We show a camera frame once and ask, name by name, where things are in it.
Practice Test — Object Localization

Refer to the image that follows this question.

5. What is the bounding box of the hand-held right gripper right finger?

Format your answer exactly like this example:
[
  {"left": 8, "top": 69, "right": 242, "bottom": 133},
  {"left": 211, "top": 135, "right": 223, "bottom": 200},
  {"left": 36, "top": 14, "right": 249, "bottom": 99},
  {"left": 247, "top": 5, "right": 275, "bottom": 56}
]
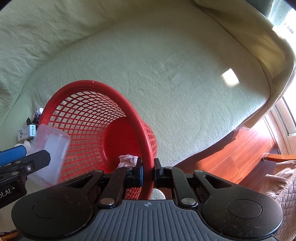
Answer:
[{"left": 154, "top": 158, "right": 234, "bottom": 208}]

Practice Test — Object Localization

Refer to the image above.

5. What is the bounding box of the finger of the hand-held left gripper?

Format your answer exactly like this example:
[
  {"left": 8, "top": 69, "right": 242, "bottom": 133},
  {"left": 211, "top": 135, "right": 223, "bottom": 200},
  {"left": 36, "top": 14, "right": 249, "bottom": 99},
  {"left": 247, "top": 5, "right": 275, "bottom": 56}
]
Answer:
[
  {"left": 0, "top": 150, "right": 51, "bottom": 180},
  {"left": 0, "top": 146, "right": 28, "bottom": 167}
]

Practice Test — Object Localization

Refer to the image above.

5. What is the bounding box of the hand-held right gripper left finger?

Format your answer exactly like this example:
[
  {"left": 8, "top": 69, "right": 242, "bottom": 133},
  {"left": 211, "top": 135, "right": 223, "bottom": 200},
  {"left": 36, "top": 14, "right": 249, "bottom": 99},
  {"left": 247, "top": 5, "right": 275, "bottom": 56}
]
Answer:
[{"left": 57, "top": 157, "right": 144, "bottom": 209}]

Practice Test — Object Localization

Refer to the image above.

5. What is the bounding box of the green and white medicine box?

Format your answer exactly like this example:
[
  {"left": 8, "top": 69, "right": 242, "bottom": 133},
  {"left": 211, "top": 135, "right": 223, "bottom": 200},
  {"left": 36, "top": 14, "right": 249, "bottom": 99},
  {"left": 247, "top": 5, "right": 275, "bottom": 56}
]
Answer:
[{"left": 17, "top": 124, "right": 37, "bottom": 141}]

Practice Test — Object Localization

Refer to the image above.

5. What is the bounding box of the red plastic mesh basket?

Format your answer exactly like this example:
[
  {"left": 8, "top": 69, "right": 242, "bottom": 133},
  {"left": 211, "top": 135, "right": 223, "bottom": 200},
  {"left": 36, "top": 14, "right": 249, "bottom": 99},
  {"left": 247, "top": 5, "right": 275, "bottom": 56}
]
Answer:
[{"left": 38, "top": 80, "right": 158, "bottom": 201}]

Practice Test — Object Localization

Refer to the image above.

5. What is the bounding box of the crumpled pinkish tissue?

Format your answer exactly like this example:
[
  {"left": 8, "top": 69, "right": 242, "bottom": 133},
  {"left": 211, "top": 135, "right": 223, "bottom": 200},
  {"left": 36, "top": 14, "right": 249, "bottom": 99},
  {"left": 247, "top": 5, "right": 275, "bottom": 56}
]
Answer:
[{"left": 118, "top": 155, "right": 139, "bottom": 169}]

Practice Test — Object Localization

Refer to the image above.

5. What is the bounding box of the light green sofa cover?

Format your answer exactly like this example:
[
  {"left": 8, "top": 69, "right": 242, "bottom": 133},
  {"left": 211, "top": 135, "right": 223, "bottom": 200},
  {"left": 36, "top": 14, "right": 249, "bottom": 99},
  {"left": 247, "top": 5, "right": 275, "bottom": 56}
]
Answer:
[{"left": 0, "top": 0, "right": 296, "bottom": 232}]

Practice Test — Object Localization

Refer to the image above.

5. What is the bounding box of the wooden chair armrest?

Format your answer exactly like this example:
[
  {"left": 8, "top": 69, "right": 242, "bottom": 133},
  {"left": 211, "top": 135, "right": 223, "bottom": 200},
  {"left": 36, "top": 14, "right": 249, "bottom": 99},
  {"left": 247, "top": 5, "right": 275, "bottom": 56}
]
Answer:
[{"left": 264, "top": 153, "right": 296, "bottom": 163}]

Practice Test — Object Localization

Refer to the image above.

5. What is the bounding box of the beige quilted cover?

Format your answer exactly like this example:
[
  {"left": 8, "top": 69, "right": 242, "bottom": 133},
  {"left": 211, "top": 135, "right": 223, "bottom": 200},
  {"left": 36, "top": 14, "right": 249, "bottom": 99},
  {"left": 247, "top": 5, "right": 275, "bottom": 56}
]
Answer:
[{"left": 274, "top": 168, "right": 296, "bottom": 241}]

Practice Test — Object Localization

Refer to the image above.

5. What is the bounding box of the white window frame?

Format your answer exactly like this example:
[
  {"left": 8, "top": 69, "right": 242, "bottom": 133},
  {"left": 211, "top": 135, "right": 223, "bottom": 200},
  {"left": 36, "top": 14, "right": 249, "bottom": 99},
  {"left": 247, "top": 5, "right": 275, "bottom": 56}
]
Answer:
[{"left": 265, "top": 97, "right": 296, "bottom": 154}]

